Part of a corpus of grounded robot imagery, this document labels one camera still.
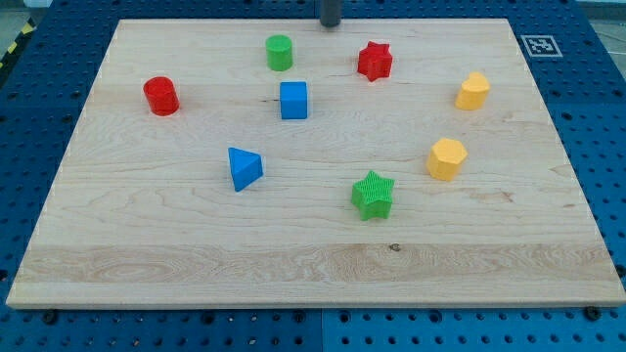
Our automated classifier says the red star block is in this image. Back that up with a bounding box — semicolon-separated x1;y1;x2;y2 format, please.
357;41;393;82

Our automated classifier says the red cylinder block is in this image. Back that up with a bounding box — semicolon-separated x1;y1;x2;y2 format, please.
143;76;180;116

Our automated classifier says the white fiducial marker tag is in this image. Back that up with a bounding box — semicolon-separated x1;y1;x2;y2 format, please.
520;34;562;58

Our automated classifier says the yellow heart block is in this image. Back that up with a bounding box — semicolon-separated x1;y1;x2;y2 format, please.
455;71;491;110

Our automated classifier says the green star block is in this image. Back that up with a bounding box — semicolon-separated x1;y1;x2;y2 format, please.
351;170;395;221

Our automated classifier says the green cylinder block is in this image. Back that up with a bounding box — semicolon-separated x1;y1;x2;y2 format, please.
265;34;293;71

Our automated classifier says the light wooden board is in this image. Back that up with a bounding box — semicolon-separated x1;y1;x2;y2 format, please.
7;19;625;309

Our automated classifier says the yellow hexagon block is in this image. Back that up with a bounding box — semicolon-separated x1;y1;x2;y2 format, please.
426;138;468;182

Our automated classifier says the yellow black hazard tape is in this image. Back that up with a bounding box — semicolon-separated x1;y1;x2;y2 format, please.
1;18;36;72

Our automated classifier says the blue cube block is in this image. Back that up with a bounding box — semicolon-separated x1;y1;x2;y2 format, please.
280;81;308;119

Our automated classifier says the blue triangle block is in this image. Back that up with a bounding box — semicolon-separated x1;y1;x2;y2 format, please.
228;148;263;192

